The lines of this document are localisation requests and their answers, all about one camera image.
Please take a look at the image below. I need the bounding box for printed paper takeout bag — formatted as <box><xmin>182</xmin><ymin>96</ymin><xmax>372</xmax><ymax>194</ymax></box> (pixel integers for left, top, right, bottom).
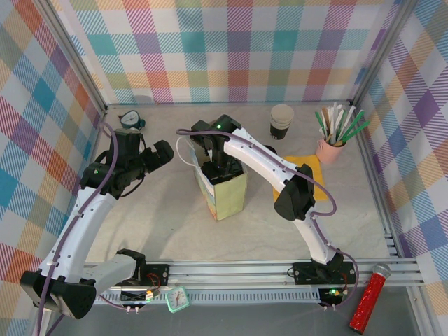
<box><xmin>176</xmin><ymin>136</ymin><xmax>249</xmax><ymax>222</ymax></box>

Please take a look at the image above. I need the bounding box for dark teal alarm clock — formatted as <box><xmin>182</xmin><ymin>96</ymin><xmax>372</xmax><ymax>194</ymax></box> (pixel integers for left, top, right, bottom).
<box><xmin>120</xmin><ymin>110</ymin><xmax>146</xmax><ymax>131</ymax></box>

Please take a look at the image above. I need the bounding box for yellow paper napkin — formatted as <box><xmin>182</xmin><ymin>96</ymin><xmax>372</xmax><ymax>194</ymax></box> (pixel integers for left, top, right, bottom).
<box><xmin>272</xmin><ymin>155</ymin><xmax>326</xmax><ymax>202</ymax></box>

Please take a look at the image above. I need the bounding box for brown wooden stirrer stick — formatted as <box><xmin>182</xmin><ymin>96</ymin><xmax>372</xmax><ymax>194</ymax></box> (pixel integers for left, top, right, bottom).
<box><xmin>321</xmin><ymin>108</ymin><xmax>333</xmax><ymax>140</ymax></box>

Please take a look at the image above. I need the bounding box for pink stirrer holder cup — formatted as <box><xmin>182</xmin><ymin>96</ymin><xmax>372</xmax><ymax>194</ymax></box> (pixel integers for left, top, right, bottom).
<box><xmin>316</xmin><ymin>137</ymin><xmax>347</xmax><ymax>165</ymax></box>

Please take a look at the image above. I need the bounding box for white stirrer stick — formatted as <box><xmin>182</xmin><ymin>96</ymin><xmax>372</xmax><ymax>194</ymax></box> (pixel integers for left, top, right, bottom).
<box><xmin>334</xmin><ymin>106</ymin><xmax>347</xmax><ymax>143</ymax></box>
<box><xmin>339</xmin><ymin>104</ymin><xmax>356</xmax><ymax>143</ymax></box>
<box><xmin>328</xmin><ymin>101</ymin><xmax>340</xmax><ymax>141</ymax></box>

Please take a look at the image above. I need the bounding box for black control board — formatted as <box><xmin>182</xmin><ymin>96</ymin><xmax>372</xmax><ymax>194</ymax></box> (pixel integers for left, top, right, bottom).
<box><xmin>120</xmin><ymin>288</ymin><xmax>162</xmax><ymax>305</ymax></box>
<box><xmin>317</xmin><ymin>286</ymin><xmax>347</xmax><ymax>308</ymax></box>

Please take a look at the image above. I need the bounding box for mint square alarm clock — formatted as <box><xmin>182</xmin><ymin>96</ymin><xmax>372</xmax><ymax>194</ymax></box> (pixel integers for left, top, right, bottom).
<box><xmin>164</xmin><ymin>286</ymin><xmax>191</xmax><ymax>314</ymax></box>

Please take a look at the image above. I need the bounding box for red glitter toy microphone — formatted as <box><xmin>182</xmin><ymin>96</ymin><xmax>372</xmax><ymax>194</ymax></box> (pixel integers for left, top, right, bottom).
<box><xmin>349</xmin><ymin>263</ymin><xmax>392</xmax><ymax>333</ymax></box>

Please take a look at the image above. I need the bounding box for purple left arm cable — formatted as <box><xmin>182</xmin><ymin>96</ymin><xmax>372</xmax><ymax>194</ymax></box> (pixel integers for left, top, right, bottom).
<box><xmin>36</xmin><ymin>121</ymin><xmax>148</xmax><ymax>336</ymax></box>

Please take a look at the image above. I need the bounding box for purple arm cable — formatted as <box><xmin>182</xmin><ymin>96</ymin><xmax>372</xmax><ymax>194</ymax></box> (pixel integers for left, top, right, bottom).
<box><xmin>176</xmin><ymin>127</ymin><xmax>360</xmax><ymax>312</ymax></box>
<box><xmin>36</xmin><ymin>121</ymin><xmax>148</xmax><ymax>336</ymax></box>

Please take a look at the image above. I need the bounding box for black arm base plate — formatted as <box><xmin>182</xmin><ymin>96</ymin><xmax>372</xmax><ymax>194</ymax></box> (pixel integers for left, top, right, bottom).
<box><xmin>106</xmin><ymin>264</ymin><xmax>171</xmax><ymax>287</ymax></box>
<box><xmin>292</xmin><ymin>260</ymin><xmax>358</xmax><ymax>285</ymax></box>

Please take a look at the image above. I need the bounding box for red black power wire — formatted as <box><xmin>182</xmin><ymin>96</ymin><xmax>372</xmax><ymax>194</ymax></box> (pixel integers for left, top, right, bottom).
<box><xmin>146</xmin><ymin>272</ymin><xmax>165</xmax><ymax>292</ymax></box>
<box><xmin>341</xmin><ymin>269</ymin><xmax>355</xmax><ymax>294</ymax></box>

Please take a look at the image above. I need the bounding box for aluminium triple mounting rail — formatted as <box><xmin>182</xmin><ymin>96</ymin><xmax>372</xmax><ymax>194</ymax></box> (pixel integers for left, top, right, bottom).
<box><xmin>83</xmin><ymin>258</ymin><xmax>423</xmax><ymax>288</ymax></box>

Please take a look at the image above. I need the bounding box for aluminium frame post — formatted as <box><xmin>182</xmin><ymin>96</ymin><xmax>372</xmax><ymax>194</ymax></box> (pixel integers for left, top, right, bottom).
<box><xmin>34</xmin><ymin>0</ymin><xmax>109</xmax><ymax>115</ymax></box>
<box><xmin>349</xmin><ymin>0</ymin><xmax>419</xmax><ymax>106</ymax></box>

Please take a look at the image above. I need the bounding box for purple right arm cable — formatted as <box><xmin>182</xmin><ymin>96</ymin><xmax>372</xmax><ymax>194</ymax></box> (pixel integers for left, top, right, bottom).
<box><xmin>176</xmin><ymin>127</ymin><xmax>360</xmax><ymax>312</ymax></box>

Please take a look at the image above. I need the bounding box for grey slotted cable duct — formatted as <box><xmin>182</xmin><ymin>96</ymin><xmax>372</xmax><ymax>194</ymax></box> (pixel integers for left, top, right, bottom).
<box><xmin>94</xmin><ymin>293</ymin><xmax>323</xmax><ymax>305</ymax></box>

